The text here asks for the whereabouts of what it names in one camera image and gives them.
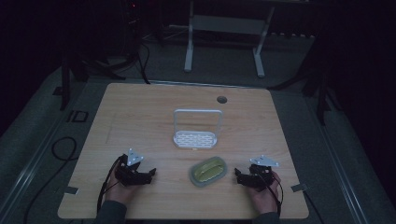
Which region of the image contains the white metal desk frame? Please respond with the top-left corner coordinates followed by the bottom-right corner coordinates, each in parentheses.
top-left (183, 0), bottom-right (276, 79)

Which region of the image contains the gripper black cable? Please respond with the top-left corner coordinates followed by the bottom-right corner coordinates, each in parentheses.
top-left (96, 156), bottom-right (123, 216)
top-left (257, 170), bottom-right (285, 217)

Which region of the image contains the white rack with handle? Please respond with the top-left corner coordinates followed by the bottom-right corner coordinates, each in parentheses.
top-left (172, 107), bottom-right (224, 150)

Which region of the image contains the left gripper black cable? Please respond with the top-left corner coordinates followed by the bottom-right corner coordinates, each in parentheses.
top-left (96, 156), bottom-right (123, 216)

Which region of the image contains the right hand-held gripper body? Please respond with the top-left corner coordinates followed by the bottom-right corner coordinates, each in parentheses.
top-left (243, 154), bottom-right (280, 189)

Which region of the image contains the black floor tape marking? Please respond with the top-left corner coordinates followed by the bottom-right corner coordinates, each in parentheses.
top-left (65, 109), bottom-right (90, 123)

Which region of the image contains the person's left hand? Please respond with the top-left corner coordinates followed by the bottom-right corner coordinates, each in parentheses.
top-left (105, 161), bottom-right (139, 205)

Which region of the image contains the dark metal stand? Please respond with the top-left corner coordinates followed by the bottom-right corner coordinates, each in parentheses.
top-left (270, 27), bottom-right (342, 127)
top-left (59, 0), bottom-right (141, 112)

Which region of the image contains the person's right hand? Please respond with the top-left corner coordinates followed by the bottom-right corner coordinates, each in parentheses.
top-left (247, 171), bottom-right (282, 216)

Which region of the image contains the black floor cable loop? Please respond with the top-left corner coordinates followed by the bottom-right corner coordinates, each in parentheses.
top-left (22, 136), bottom-right (78, 224)

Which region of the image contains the black hanging cable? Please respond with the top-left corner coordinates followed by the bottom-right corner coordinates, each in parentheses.
top-left (135, 40), bottom-right (152, 85)

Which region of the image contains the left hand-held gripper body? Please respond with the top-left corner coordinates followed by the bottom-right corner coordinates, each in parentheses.
top-left (114, 147), bottom-right (153, 188)

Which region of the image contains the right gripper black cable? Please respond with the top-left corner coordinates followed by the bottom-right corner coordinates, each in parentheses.
top-left (257, 170), bottom-right (285, 217)

